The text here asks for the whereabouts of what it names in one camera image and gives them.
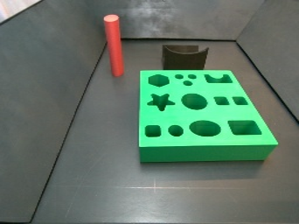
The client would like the red oval peg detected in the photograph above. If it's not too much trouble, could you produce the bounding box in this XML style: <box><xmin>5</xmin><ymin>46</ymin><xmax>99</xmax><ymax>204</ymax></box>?
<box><xmin>104</xmin><ymin>14</ymin><xmax>124</xmax><ymax>77</ymax></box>

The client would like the green shape sorting board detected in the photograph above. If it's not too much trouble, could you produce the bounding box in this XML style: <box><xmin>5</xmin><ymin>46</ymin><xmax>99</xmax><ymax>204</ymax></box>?
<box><xmin>139</xmin><ymin>70</ymin><xmax>278</xmax><ymax>162</ymax></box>

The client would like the black curved block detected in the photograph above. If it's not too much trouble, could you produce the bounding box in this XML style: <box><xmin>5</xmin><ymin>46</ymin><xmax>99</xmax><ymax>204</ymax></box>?
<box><xmin>163</xmin><ymin>45</ymin><xmax>209</xmax><ymax>70</ymax></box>

